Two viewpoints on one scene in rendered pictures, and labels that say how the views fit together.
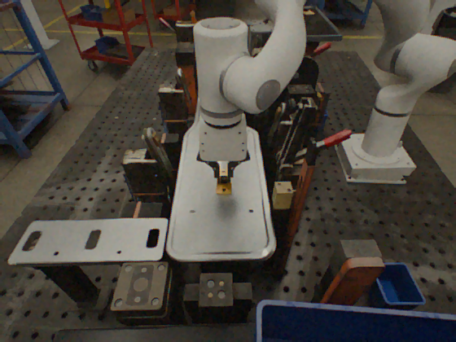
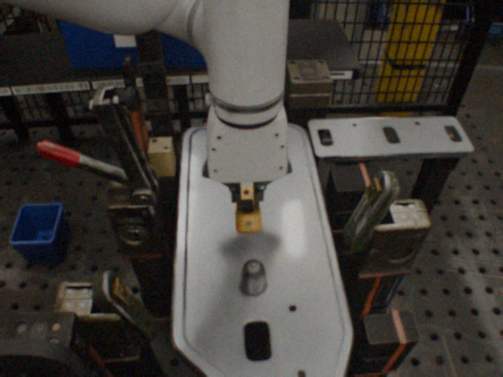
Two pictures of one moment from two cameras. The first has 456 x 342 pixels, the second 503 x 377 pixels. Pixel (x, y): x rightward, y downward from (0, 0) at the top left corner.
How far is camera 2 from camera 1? 0.87 m
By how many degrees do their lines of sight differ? 87
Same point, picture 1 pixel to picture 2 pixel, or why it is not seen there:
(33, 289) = (478, 238)
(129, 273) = (322, 75)
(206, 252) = not seen: hidden behind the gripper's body
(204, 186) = (277, 202)
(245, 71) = not seen: outside the picture
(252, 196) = (202, 187)
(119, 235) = (365, 138)
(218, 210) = not seen: hidden behind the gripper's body
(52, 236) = (436, 137)
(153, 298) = (294, 64)
